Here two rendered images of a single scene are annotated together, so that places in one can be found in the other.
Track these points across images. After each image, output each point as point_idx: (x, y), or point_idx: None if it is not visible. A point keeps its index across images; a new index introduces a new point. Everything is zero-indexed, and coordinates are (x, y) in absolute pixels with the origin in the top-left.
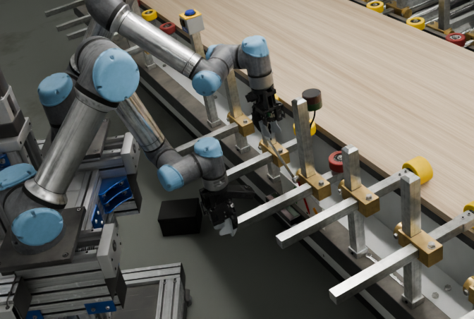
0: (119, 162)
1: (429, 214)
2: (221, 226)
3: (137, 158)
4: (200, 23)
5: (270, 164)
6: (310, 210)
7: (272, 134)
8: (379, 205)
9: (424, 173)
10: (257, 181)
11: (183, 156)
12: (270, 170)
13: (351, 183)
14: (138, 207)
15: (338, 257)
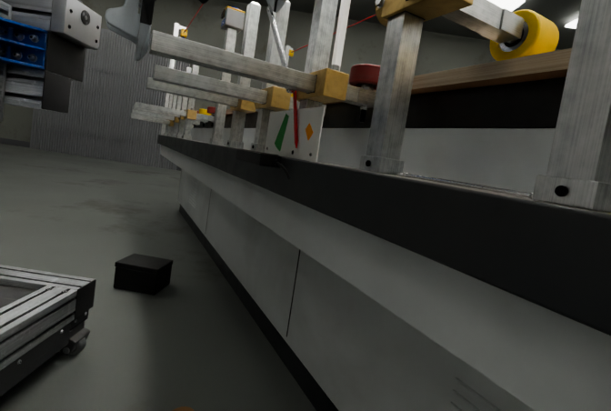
0: (46, 5)
1: (545, 118)
2: (124, 33)
3: (85, 38)
4: (240, 20)
5: (260, 121)
6: (300, 139)
7: (279, 3)
8: None
9: (548, 25)
10: (235, 162)
11: (153, 88)
12: (257, 132)
13: None
14: (45, 100)
15: (330, 195)
